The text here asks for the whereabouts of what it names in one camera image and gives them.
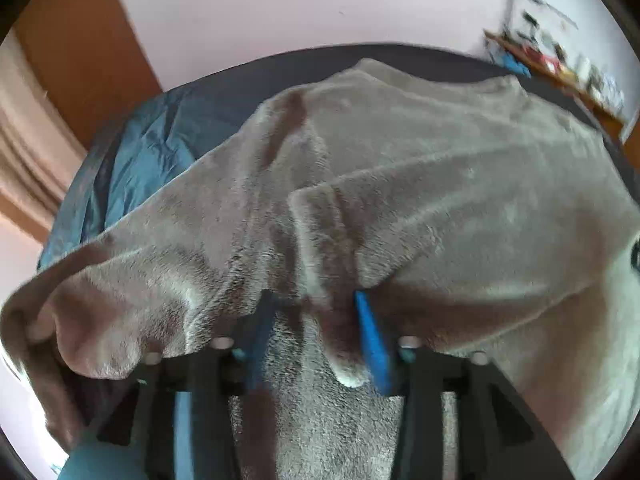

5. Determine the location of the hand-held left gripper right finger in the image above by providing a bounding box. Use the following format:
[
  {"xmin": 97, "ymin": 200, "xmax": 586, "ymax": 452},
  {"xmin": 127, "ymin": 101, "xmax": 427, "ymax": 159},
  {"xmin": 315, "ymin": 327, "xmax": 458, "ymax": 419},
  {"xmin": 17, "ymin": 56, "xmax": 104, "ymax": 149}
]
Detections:
[{"xmin": 354, "ymin": 290, "xmax": 573, "ymax": 480}]

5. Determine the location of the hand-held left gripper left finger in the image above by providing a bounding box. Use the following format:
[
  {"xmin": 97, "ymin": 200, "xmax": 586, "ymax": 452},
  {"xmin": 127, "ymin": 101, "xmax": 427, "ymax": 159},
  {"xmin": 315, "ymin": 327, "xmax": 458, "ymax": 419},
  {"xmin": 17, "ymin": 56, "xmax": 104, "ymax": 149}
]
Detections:
[{"xmin": 95, "ymin": 290, "xmax": 281, "ymax": 480}]

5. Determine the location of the brown fleece garment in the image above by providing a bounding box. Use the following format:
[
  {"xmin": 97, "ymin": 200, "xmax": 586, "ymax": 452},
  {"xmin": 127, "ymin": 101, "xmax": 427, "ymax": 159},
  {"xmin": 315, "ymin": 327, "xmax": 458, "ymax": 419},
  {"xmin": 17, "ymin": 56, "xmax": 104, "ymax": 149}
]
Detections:
[{"xmin": 0, "ymin": 57, "xmax": 640, "ymax": 480}]

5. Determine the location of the beige curtain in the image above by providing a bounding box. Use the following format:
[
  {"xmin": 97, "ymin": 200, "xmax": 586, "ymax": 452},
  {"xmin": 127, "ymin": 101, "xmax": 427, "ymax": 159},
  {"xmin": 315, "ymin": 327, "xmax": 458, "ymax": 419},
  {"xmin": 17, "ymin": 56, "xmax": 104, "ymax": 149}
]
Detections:
[{"xmin": 0, "ymin": 35, "xmax": 88, "ymax": 216}]

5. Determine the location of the blue bag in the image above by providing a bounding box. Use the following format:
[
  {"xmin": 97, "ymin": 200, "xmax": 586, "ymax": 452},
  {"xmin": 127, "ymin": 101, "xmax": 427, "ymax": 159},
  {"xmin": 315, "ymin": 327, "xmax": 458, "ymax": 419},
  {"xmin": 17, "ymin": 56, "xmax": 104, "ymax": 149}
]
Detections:
[{"xmin": 497, "ymin": 50, "xmax": 531, "ymax": 78}]

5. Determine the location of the wooden desk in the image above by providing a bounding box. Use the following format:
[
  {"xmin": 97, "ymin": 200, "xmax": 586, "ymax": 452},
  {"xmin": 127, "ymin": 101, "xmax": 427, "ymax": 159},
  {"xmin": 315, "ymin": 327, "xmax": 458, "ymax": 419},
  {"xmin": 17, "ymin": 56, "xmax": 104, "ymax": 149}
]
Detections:
[{"xmin": 482, "ymin": 30, "xmax": 631, "ymax": 141}]

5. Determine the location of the brown wooden panel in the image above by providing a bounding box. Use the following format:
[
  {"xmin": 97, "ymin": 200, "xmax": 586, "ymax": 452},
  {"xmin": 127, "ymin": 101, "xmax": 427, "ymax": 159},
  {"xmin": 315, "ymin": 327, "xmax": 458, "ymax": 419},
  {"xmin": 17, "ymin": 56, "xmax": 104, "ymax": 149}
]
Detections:
[{"xmin": 10, "ymin": 0, "xmax": 163, "ymax": 151}]

